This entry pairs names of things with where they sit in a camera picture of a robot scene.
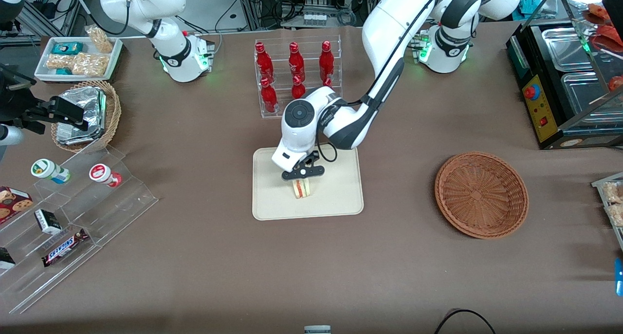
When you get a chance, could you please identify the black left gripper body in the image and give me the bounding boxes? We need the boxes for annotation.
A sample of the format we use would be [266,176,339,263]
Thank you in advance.
[291,151,321,175]

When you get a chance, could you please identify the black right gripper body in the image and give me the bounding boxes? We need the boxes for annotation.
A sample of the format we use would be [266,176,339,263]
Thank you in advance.
[0,64,50,131]

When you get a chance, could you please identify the triangular sandwich with red filling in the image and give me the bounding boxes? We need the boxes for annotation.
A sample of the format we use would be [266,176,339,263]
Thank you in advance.
[291,178,313,199]

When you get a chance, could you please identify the beige rectangular plastic tray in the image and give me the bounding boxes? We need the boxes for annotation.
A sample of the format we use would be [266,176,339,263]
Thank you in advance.
[252,147,364,221]

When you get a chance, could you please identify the light wicker basket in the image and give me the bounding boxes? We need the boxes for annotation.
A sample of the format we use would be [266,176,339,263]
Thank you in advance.
[51,81,121,153]

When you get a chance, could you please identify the white rectangular snack tray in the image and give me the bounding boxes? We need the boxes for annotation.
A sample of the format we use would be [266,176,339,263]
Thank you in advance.
[34,36,123,84]

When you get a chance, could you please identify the round brown wicker basket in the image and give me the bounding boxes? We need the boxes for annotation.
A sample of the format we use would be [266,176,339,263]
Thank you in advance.
[435,151,530,240]

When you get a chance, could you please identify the clear tray with snack bags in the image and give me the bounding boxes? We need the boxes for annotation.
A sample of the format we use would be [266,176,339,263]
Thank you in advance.
[591,172,623,253]

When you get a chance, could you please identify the silver foil packet stack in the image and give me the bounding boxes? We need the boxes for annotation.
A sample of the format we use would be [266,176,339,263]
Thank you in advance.
[56,87,107,145]

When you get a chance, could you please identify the clear bag of crackers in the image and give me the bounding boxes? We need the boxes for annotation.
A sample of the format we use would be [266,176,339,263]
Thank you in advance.
[72,53,109,77]
[45,54,74,72]

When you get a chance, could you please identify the white bottle red cap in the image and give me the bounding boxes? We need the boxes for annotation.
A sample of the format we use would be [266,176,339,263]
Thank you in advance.
[89,164,122,187]

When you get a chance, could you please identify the white bottle green cap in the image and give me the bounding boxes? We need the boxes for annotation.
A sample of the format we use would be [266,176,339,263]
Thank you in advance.
[31,159,70,185]

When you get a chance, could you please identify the teal snack box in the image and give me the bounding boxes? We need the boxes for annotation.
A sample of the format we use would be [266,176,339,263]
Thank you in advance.
[52,42,83,56]

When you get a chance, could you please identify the clear bag of nuts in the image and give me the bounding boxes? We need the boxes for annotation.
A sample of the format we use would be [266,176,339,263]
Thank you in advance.
[85,25,114,54]

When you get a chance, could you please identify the clear acrylic stepped display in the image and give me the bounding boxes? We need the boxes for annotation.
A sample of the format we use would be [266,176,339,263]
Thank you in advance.
[0,147,159,315]

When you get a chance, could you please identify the small black white box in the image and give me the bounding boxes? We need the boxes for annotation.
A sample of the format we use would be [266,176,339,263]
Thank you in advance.
[34,209,62,235]

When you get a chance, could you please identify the red cookie box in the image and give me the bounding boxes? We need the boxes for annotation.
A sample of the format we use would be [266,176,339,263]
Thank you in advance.
[0,186,34,225]

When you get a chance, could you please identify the clear acrylic bottle rack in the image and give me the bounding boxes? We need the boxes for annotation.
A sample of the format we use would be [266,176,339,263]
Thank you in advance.
[254,35,342,119]

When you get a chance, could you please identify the Snickers chocolate bar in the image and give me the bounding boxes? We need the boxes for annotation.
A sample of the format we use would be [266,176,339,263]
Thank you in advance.
[41,228,90,267]

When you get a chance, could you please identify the black food warmer, yellow panel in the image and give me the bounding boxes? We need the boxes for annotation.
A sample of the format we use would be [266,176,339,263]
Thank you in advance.
[506,0,623,150]

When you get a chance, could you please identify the steel pan in warmer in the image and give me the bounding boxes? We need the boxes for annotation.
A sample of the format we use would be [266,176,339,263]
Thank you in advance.
[561,72,616,124]
[542,27,587,73]

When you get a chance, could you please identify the teal cloth bundle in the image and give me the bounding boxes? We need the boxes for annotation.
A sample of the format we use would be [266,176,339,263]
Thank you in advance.
[518,0,560,14]

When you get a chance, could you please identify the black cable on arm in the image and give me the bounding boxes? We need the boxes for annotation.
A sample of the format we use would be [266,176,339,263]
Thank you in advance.
[315,0,446,163]

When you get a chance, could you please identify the black cable loop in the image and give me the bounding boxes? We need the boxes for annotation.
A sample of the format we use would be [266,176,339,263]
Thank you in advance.
[435,309,497,334]

